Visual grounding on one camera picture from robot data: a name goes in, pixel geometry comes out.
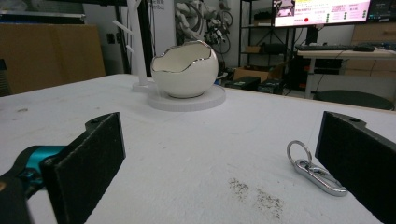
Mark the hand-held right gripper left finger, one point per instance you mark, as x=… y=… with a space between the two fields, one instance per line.
x=84 y=168

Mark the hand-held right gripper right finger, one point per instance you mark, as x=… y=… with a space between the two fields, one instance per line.
x=358 y=158

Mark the black round stool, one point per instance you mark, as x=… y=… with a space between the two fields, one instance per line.
x=351 y=99

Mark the white desk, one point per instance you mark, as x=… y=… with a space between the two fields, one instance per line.
x=342 y=54

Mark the black box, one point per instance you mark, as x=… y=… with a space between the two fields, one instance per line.
x=271 y=86
x=243 y=84

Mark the black keyboard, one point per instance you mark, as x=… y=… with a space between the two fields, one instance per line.
x=327 y=48

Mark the brown cardboard board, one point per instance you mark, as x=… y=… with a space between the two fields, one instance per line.
x=46 y=56

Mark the white round base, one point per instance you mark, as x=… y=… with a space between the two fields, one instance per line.
x=186 y=105

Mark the white peg stand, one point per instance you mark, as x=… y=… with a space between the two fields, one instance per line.
x=137 y=46

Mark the white eggshell bowl silver rim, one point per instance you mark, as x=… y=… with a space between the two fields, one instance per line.
x=186 y=81

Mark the brown cardboard box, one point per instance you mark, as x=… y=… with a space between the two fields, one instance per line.
x=249 y=74

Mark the computer monitor with bright screen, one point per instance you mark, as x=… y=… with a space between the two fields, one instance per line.
x=327 y=12

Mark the black metal pole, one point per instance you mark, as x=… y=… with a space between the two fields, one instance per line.
x=146 y=31

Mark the dark computer monitor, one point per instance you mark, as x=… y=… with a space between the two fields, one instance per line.
x=383 y=9

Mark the black metal shelf rack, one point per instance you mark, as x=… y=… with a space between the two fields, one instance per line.
x=241 y=31

